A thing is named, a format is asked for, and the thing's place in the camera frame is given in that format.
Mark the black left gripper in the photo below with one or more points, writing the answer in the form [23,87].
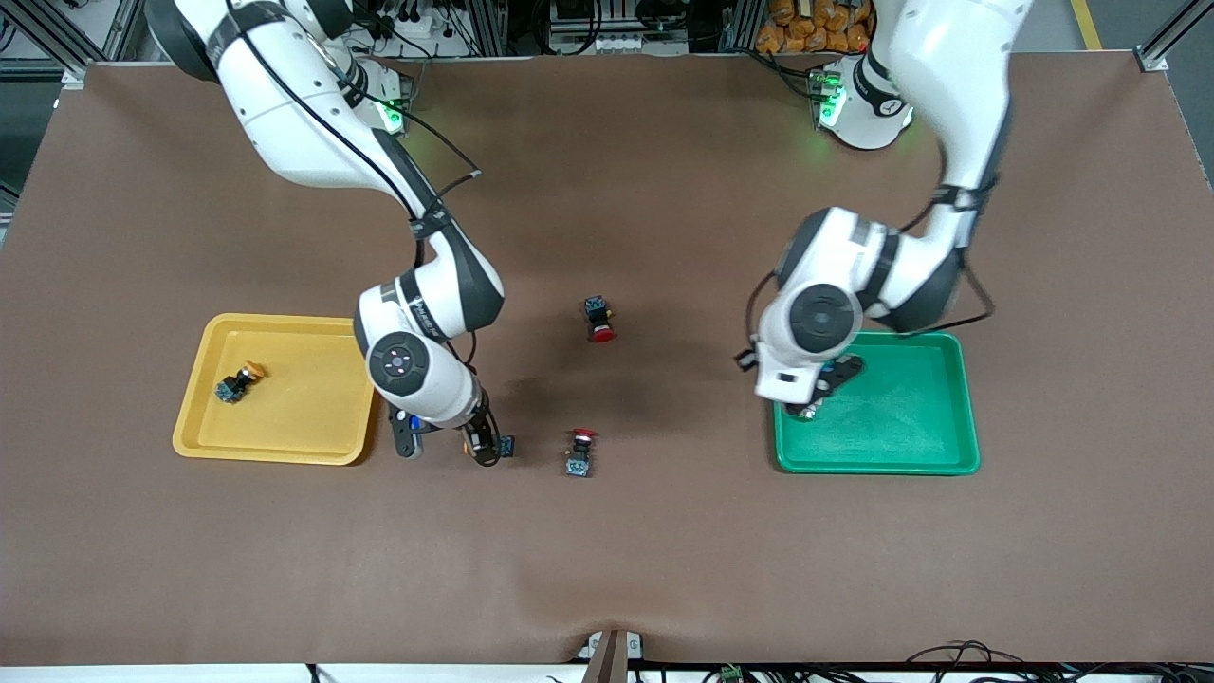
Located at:
[791,408]

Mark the brown table mat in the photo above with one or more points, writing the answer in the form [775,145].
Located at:
[607,569]

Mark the white power strip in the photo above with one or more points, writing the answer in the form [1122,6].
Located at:
[616,43]

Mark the red push button switch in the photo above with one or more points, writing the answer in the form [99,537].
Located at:
[579,465]
[600,327]

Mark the green plastic tray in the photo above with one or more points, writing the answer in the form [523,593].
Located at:
[910,427]

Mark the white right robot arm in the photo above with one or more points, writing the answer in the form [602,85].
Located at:
[303,123]

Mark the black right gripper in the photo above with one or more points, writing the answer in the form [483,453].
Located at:
[484,424]

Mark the aluminium equipment rack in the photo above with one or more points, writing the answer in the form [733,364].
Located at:
[569,19]

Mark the yellow push button switch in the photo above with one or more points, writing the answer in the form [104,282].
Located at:
[230,389]
[507,446]

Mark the aluminium profile beam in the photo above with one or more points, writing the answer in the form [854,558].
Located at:
[1152,59]
[71,71]

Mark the orange objects pile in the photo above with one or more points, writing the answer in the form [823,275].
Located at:
[797,28]

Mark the metal table clamp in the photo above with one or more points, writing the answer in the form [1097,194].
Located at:
[607,659]

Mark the yellow plastic tray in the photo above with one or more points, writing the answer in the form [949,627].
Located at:
[303,398]

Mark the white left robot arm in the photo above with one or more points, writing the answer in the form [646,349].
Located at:
[958,85]

